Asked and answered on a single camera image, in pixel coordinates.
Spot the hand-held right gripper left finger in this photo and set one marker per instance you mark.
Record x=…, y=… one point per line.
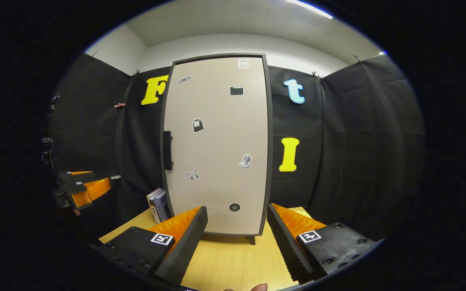
x=185, y=246

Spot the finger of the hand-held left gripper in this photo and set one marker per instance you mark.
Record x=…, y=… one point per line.
x=75, y=178
x=69, y=190

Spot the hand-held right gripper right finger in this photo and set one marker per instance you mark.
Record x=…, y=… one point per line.
x=285, y=246

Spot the beige cabinet door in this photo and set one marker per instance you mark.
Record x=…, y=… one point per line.
x=217, y=141

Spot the lavender spine book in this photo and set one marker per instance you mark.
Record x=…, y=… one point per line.
x=165, y=206

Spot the white cover book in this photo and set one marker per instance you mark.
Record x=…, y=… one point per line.
x=152, y=210

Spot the black backdrop cloth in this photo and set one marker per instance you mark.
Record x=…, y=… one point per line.
x=358, y=141

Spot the long ceiling light panel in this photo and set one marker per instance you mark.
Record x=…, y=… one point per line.
x=310, y=8

